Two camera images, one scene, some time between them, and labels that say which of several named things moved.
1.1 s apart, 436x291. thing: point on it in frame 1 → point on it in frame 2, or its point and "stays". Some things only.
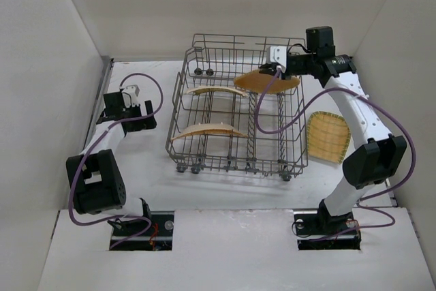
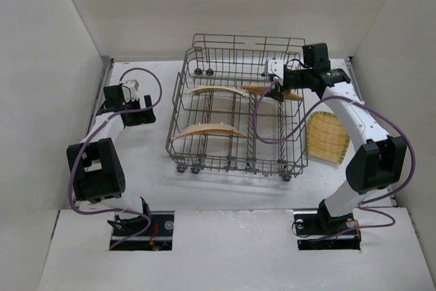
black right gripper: x=272 y=67 → x=283 y=87
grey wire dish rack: x=225 y=116 stays
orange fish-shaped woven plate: x=210 y=128 stays
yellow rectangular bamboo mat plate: x=232 y=89 stays
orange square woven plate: x=256 y=82 → x=261 y=90
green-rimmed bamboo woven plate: x=328 y=136 stays
